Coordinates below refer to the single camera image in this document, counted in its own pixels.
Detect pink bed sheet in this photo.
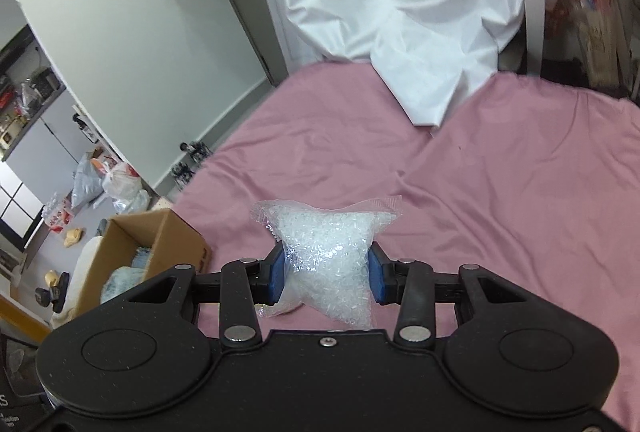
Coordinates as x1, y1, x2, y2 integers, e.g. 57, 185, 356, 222
170, 62, 640, 432

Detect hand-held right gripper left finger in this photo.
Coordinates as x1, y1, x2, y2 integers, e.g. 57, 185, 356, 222
102, 242, 287, 348

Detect clear bag of white pellets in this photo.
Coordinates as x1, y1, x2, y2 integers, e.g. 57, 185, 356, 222
249, 195, 404, 329

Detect wooden table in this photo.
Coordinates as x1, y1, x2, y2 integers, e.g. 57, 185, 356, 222
0, 294, 52, 344

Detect black printed box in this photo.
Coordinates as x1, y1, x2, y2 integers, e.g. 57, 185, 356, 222
0, 336, 51, 432

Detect brown paper bag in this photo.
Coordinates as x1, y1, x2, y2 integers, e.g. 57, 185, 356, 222
574, 0, 637, 88

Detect clear plastic bag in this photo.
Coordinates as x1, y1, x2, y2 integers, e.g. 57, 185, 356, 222
117, 189, 152, 216

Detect kitchen counter with clutter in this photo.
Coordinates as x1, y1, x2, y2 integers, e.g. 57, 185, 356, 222
0, 64, 67, 160

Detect white soft packet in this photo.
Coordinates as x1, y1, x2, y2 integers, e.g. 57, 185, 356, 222
99, 266, 147, 306

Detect white chair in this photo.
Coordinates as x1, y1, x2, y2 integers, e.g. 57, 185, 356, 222
64, 236, 104, 313

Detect white cloth cover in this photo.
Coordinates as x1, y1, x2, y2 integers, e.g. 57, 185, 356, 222
250, 0, 526, 129

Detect pack of water bottles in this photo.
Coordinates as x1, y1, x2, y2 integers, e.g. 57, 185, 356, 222
43, 193, 74, 233

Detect white plastic bag red print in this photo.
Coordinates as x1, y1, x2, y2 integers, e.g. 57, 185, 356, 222
102, 161, 144, 213

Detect small black floor gadgets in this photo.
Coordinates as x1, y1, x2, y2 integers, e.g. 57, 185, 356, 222
171, 140, 212, 189

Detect white desk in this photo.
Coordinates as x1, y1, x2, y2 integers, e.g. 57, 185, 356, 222
517, 0, 640, 105

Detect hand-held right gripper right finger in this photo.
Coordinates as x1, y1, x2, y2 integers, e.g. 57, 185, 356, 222
367, 244, 531, 348

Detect black shoe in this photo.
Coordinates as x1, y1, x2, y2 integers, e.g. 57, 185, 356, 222
34, 274, 72, 313

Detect brown cardboard box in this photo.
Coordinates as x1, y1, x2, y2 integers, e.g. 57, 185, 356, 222
74, 208, 214, 319

